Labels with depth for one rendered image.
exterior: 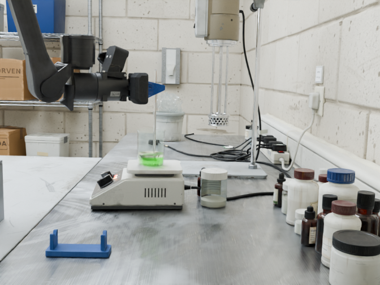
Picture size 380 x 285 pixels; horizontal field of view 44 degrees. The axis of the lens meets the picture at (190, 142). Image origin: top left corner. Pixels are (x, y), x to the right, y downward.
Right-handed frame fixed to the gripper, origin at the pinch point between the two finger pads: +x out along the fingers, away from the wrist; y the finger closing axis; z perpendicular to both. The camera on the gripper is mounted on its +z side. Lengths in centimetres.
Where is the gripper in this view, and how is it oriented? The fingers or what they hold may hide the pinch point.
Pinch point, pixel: (149, 87)
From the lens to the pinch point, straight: 101.9
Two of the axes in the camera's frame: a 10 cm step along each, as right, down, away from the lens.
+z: 0.2, -9.9, -1.4
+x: 8.9, -0.4, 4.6
